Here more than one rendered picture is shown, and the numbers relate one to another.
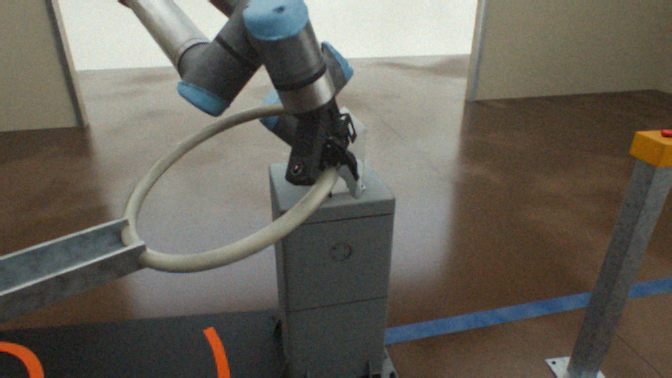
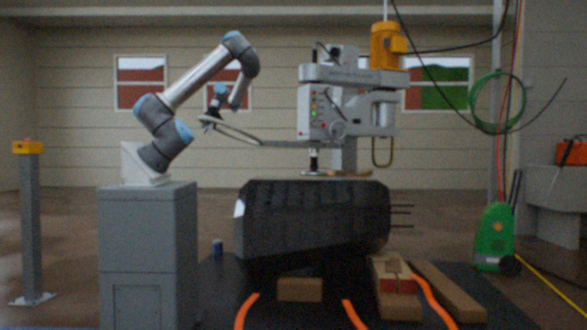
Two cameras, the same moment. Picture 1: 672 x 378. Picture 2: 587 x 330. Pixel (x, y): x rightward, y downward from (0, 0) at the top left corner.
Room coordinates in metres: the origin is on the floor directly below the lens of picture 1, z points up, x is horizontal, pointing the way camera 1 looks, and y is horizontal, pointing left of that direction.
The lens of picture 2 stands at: (3.15, 1.26, 1.06)
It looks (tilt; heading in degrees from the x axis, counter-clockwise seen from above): 3 degrees down; 194
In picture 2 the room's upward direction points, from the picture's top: straight up
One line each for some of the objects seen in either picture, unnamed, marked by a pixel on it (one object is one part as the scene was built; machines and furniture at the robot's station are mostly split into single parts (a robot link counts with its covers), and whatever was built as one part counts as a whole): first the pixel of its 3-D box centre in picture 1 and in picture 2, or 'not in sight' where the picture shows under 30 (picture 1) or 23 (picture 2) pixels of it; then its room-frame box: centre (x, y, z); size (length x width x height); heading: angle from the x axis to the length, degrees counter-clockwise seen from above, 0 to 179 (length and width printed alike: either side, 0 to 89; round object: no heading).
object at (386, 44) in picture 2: not in sight; (385, 49); (0.01, 1.26, 1.88); 0.31 x 0.28 x 0.40; 38
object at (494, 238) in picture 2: not in sight; (496, 219); (-0.26, 2.21, 0.43); 0.35 x 0.35 x 0.87; 82
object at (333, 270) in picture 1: (327, 272); (152, 259); (1.45, 0.02, 0.43); 0.50 x 0.50 x 0.85; 13
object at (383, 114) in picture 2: not in sight; (383, 115); (0.00, 1.25, 1.32); 0.19 x 0.19 x 0.20
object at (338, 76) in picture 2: not in sight; (353, 80); (0.19, 1.00, 1.60); 0.96 x 0.25 x 0.17; 128
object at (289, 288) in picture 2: not in sight; (300, 289); (0.80, 0.71, 0.07); 0.30 x 0.12 x 0.12; 100
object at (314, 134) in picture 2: not in sight; (323, 115); (0.35, 0.79, 1.30); 0.36 x 0.22 x 0.45; 128
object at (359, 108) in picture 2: not in sight; (357, 119); (0.17, 1.04, 1.28); 0.74 x 0.23 x 0.49; 128
